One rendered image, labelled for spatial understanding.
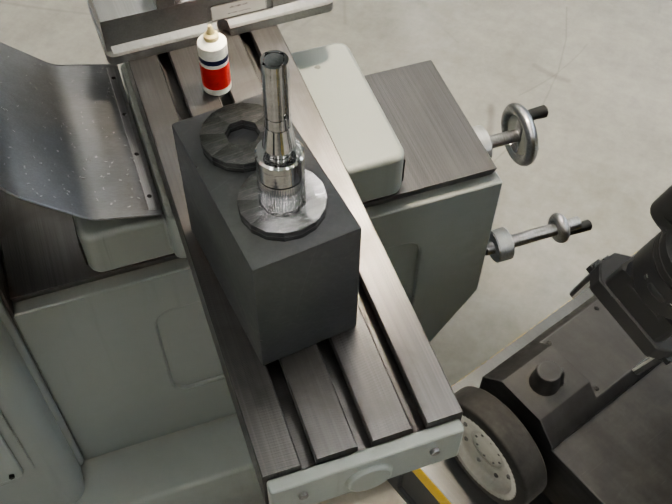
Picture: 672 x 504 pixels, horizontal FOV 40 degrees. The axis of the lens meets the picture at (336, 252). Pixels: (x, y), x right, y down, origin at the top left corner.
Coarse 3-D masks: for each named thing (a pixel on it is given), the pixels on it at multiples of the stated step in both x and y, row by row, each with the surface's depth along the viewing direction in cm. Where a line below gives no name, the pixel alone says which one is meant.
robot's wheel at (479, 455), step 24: (480, 408) 136; (504, 408) 136; (480, 432) 141; (504, 432) 134; (528, 432) 134; (456, 456) 149; (480, 456) 146; (504, 456) 134; (528, 456) 134; (480, 480) 147; (504, 480) 143; (528, 480) 134
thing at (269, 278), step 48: (192, 144) 97; (240, 144) 97; (192, 192) 102; (240, 192) 91; (336, 192) 93; (240, 240) 89; (288, 240) 89; (336, 240) 90; (240, 288) 96; (288, 288) 92; (336, 288) 97; (288, 336) 100
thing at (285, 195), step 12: (300, 168) 85; (264, 180) 86; (276, 180) 85; (288, 180) 85; (300, 180) 87; (264, 192) 87; (276, 192) 87; (288, 192) 87; (300, 192) 88; (264, 204) 89; (276, 204) 88; (288, 204) 88; (300, 204) 89
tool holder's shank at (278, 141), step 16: (272, 64) 76; (288, 64) 77; (272, 80) 77; (288, 80) 78; (272, 96) 78; (288, 96) 79; (272, 112) 80; (288, 112) 80; (272, 128) 81; (288, 128) 82; (272, 144) 83; (288, 144) 83
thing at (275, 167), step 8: (296, 144) 86; (256, 152) 85; (264, 152) 85; (296, 152) 85; (304, 152) 85; (256, 160) 85; (264, 160) 85; (272, 160) 85; (280, 160) 85; (288, 160) 85; (296, 160) 85; (264, 168) 84; (272, 168) 84; (280, 168) 84; (288, 168) 84; (296, 168) 85; (280, 176) 85
